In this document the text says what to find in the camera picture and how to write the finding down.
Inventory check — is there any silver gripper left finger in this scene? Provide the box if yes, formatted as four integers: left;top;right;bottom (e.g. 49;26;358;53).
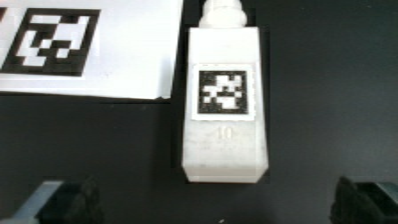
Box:
6;178;104;224

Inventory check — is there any white table leg middle back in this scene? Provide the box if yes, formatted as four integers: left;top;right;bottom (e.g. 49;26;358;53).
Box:
181;0;268;183

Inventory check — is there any white sheet with tags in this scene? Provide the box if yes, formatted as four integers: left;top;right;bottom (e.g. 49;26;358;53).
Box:
0;0;182;99

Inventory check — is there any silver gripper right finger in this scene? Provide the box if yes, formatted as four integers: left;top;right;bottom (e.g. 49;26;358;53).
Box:
328;177;398;224

